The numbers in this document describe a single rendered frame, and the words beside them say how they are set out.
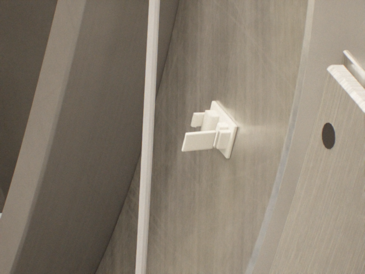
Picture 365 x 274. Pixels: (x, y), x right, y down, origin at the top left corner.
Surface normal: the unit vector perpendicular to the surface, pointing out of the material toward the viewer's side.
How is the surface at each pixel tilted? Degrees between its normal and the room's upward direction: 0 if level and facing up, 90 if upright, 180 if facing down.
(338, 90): 90
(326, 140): 90
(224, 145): 115
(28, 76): 61
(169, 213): 90
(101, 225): 128
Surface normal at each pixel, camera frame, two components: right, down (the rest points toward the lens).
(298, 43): -0.88, 0.04
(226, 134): 0.43, 0.50
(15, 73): 0.42, -0.40
